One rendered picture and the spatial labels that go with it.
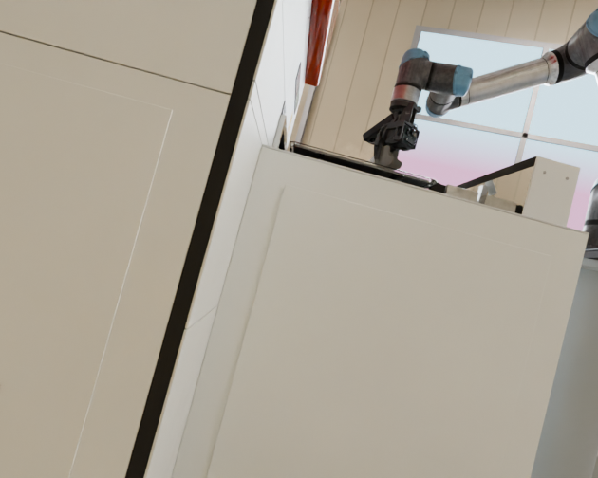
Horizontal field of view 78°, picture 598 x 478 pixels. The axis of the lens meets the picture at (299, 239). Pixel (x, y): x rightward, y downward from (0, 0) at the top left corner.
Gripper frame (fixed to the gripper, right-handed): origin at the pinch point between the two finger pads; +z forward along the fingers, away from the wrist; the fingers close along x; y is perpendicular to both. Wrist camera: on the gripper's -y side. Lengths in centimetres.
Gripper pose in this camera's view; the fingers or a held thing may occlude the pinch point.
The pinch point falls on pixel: (379, 175)
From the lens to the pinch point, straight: 107.4
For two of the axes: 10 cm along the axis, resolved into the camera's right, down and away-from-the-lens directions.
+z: -2.6, 9.7, -0.3
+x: 7.6, 2.3, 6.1
